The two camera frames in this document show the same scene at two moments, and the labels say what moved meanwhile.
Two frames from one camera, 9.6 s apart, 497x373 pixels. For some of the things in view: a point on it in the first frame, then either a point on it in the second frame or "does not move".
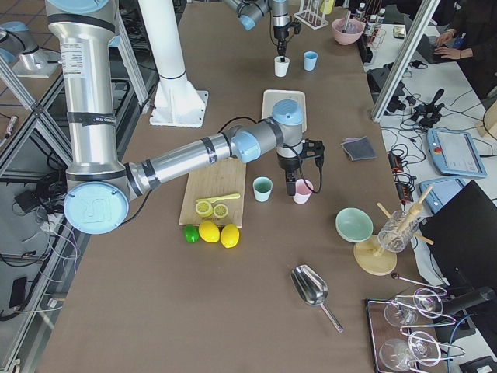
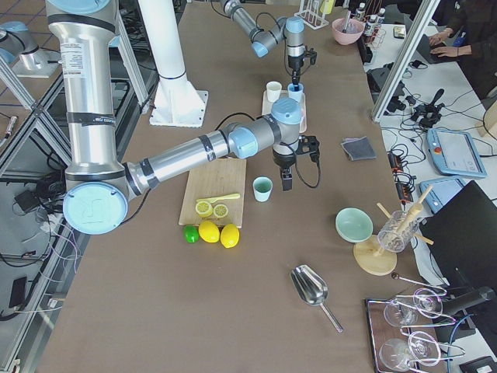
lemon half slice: (203, 208) does not move
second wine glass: (394, 355) does not move
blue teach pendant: (455, 153) does not move
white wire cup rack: (311, 13) does not move
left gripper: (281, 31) → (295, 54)
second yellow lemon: (209, 231) does not move
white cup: (281, 67) → (273, 88)
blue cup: (310, 61) → (294, 95)
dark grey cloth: (359, 148) does not move
